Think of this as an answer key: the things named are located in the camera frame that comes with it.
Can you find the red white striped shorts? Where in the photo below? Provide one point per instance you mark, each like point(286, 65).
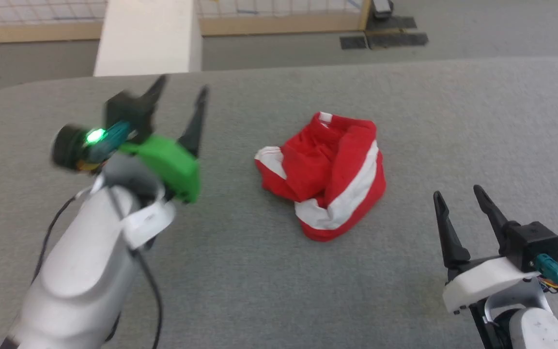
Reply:
point(327, 174)

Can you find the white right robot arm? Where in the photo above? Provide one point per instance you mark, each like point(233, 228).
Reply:
point(535, 325)

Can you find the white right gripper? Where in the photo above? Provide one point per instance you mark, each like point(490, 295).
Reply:
point(482, 283)

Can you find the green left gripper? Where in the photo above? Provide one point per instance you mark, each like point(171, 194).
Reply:
point(172, 165)

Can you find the wooden framed mesh fence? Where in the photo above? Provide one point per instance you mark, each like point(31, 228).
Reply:
point(279, 22)

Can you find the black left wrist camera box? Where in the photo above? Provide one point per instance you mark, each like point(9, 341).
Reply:
point(126, 114)

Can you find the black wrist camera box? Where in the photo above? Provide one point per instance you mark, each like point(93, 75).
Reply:
point(531, 245)
point(126, 114)

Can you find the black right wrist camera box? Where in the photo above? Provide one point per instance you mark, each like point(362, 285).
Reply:
point(531, 245)

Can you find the grey wheeled machine base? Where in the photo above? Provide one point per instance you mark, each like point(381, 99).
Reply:
point(382, 7)

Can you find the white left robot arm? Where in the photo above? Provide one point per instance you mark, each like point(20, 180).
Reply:
point(83, 261)

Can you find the black round left wrist knob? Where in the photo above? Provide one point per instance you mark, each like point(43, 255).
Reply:
point(68, 148)

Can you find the white square pillar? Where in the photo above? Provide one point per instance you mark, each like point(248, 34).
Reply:
point(148, 34)

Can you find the small black floor mat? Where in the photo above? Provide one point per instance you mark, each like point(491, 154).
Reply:
point(353, 42)

